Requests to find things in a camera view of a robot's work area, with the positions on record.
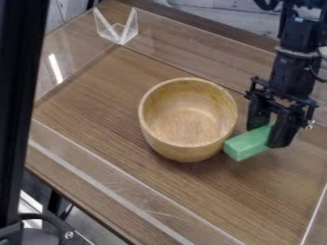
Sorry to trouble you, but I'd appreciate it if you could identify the green rectangular block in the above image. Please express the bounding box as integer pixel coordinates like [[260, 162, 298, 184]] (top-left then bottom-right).
[[224, 123, 274, 162]]

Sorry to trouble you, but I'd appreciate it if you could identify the black table leg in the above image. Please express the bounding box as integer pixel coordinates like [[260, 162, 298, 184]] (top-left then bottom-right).
[[47, 190, 63, 215]]

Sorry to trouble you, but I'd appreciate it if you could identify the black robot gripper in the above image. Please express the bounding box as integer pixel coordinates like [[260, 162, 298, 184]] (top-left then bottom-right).
[[246, 49, 320, 148]]

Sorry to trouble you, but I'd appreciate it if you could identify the brown wooden bowl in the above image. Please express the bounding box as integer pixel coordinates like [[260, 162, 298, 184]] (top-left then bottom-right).
[[138, 78, 238, 163]]

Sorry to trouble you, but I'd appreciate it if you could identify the clear acrylic corner bracket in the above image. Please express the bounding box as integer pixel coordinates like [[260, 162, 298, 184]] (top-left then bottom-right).
[[94, 8, 138, 45]]

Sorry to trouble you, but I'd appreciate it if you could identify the black metal base plate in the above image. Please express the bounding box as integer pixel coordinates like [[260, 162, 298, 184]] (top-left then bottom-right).
[[65, 225, 95, 245]]

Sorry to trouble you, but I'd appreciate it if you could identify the clear acrylic tray wall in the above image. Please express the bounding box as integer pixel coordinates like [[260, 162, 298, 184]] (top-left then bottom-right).
[[27, 0, 327, 245]]

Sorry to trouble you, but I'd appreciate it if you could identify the black cable loop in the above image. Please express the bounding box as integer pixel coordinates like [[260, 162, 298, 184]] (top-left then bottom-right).
[[18, 212, 75, 245]]

